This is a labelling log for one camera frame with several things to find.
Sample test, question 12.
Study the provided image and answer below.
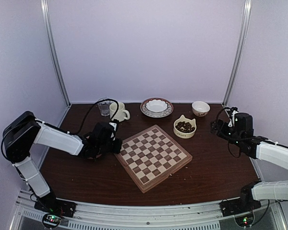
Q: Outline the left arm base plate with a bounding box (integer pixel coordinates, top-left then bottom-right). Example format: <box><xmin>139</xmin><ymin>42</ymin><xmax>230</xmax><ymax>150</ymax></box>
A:
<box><xmin>34</xmin><ymin>198</ymin><xmax>76</xmax><ymax>218</ymax></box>

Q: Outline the aluminium frame post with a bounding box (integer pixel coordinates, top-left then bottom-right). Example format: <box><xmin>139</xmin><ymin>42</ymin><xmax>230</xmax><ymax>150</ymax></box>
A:
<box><xmin>222</xmin><ymin>0</ymin><xmax>252</xmax><ymax>106</ymax></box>
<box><xmin>40</xmin><ymin>0</ymin><xmax>71</xmax><ymax>107</ymax></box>

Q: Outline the cream ribbed mug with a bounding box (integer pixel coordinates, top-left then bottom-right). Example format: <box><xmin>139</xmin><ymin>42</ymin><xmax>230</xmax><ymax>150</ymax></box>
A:
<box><xmin>109</xmin><ymin>102</ymin><xmax>130</xmax><ymax>122</ymax></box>

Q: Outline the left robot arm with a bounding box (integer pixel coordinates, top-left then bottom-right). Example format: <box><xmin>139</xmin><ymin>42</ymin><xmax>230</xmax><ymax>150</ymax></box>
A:
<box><xmin>1</xmin><ymin>111</ymin><xmax>122</xmax><ymax>213</ymax></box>

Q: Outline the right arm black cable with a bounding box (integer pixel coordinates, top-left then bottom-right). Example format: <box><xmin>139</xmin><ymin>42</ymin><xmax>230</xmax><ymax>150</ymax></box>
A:
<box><xmin>211</xmin><ymin>107</ymin><xmax>245</xmax><ymax>159</ymax></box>

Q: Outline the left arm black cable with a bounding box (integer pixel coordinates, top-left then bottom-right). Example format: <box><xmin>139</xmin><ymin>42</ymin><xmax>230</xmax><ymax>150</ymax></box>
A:
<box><xmin>74</xmin><ymin>97</ymin><xmax>118</xmax><ymax>135</ymax></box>

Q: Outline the clear drinking glass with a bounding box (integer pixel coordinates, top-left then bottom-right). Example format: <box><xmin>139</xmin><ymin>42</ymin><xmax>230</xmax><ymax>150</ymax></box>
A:
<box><xmin>97</xmin><ymin>98</ymin><xmax>110</xmax><ymax>116</ymax></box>

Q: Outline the left aluminium frame post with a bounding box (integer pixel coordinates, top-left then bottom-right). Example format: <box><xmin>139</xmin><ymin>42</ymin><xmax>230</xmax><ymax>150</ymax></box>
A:
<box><xmin>40</xmin><ymin>0</ymin><xmax>71</xmax><ymax>107</ymax></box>

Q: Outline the aluminium front rail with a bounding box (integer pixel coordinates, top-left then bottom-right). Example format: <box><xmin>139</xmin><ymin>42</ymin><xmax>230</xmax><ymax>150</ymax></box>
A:
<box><xmin>14</xmin><ymin>189</ymin><xmax>286</xmax><ymax>230</ymax></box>

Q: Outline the patterned ceramic plate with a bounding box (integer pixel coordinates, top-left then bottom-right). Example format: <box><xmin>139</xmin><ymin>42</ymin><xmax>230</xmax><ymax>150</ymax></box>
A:
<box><xmin>140</xmin><ymin>98</ymin><xmax>174</xmax><ymax>118</ymax></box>

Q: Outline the right aluminium frame post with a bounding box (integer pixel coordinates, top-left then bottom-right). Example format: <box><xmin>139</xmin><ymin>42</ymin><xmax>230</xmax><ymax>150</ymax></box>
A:
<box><xmin>222</xmin><ymin>0</ymin><xmax>252</xmax><ymax>106</ymax></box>

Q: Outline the small white floral bowl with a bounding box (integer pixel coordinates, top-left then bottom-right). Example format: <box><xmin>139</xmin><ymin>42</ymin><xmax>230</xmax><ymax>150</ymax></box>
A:
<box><xmin>192</xmin><ymin>101</ymin><xmax>210</xmax><ymax>117</ymax></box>

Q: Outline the white scalloped bowl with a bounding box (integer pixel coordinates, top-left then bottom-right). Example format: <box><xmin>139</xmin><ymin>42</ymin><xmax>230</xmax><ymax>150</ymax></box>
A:
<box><xmin>145</xmin><ymin>99</ymin><xmax>168</xmax><ymax>113</ymax></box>

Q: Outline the cream cat-ear bowl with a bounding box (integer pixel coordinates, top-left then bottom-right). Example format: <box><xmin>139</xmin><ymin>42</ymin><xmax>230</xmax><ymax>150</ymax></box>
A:
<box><xmin>173</xmin><ymin>115</ymin><xmax>197</xmax><ymax>139</ymax></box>

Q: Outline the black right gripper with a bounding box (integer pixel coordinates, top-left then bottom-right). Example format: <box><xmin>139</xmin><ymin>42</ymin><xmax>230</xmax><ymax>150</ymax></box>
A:
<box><xmin>210</xmin><ymin>119</ymin><xmax>243</xmax><ymax>147</ymax></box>

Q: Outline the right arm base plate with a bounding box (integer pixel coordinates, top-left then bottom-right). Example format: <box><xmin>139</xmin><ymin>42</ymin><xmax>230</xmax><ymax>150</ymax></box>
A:
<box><xmin>219</xmin><ymin>198</ymin><xmax>261</xmax><ymax>217</ymax></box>

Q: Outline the wooden chess board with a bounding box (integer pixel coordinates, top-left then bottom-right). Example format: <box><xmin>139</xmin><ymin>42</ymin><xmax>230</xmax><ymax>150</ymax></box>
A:
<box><xmin>116</xmin><ymin>125</ymin><xmax>192</xmax><ymax>193</ymax></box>

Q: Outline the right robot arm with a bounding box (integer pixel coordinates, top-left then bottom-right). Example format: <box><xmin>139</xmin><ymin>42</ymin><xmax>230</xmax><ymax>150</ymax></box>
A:
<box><xmin>210</xmin><ymin>110</ymin><xmax>288</xmax><ymax>212</ymax></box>

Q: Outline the dark chess pieces pile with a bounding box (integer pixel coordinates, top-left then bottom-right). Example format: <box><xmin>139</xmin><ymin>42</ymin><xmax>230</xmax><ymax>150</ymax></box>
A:
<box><xmin>175</xmin><ymin>121</ymin><xmax>195</xmax><ymax>133</ymax></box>

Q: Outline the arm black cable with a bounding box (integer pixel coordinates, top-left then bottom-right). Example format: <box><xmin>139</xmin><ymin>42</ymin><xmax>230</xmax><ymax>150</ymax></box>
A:
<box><xmin>211</xmin><ymin>107</ymin><xmax>245</xmax><ymax>159</ymax></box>
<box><xmin>74</xmin><ymin>97</ymin><xmax>118</xmax><ymax>135</ymax></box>

